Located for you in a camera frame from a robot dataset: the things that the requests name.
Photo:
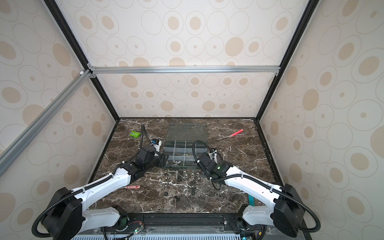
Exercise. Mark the silver aluminium frame bar back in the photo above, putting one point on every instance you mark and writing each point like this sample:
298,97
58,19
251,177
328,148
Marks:
185,70

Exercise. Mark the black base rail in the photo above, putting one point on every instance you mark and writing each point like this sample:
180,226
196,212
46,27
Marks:
217,223

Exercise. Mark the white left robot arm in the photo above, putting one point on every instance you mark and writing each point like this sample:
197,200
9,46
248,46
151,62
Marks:
68,211

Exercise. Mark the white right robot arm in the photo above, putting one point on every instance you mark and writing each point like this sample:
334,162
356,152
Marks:
282,205

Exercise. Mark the silver aluminium frame bar left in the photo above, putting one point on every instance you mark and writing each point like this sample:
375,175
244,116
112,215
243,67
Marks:
22,141

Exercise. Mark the green snack packet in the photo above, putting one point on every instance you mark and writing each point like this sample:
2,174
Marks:
135,134

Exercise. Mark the teal tool handle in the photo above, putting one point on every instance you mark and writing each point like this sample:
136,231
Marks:
251,200

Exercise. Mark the silver aluminium frame bar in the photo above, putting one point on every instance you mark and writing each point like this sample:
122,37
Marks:
22,141
185,70

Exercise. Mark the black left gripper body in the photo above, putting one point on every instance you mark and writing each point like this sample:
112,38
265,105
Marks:
159,161

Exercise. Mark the clear plastic organizer box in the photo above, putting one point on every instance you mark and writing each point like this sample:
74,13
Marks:
178,145

